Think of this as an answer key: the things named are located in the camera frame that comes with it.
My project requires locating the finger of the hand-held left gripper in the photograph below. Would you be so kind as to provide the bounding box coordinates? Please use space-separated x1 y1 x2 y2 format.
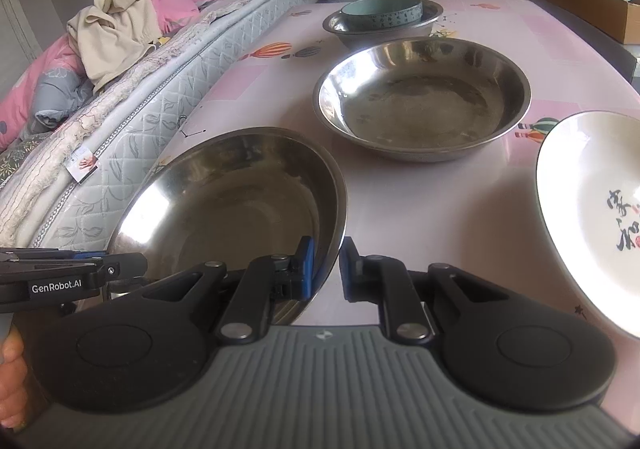
0 248 107 264
96 252 150 290

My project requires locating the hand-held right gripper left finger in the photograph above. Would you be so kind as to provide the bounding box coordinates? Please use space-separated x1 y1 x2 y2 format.
142 236 317 348

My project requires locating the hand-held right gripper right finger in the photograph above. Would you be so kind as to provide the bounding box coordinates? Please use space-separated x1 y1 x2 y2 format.
339 236 502 346

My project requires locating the large stainless steel plate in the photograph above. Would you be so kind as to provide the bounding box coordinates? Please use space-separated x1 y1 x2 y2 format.
107 127 349 326

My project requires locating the medium stainless steel plate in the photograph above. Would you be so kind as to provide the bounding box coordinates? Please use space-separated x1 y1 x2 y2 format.
313 38 532 164

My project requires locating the wide stainless steel bowl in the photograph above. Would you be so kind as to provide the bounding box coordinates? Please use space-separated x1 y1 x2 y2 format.
322 0 445 51

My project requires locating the white ceramic plate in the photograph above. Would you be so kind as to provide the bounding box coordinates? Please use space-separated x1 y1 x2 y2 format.
535 110 640 339

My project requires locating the teal ceramic bowl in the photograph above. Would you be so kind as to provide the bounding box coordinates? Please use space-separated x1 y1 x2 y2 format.
339 0 424 30

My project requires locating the person's left hand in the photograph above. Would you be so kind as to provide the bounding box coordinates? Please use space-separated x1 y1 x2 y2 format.
0 328 32 431

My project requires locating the mattress label tag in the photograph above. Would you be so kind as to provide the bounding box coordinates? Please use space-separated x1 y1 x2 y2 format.
66 146 99 185

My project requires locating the leaf print bedsheet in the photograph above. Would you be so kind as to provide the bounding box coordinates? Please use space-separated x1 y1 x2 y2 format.
0 134 57 176

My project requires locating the quilted white mattress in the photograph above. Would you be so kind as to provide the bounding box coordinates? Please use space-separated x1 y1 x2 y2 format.
0 0 327 256

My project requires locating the grey blue quilt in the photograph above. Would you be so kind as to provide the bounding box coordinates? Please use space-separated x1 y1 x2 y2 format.
34 71 97 128

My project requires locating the cream garment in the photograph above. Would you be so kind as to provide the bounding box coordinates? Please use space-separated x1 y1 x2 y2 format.
66 0 162 93

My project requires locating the long cardboard box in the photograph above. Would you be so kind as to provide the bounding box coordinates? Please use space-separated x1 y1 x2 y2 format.
541 0 640 46

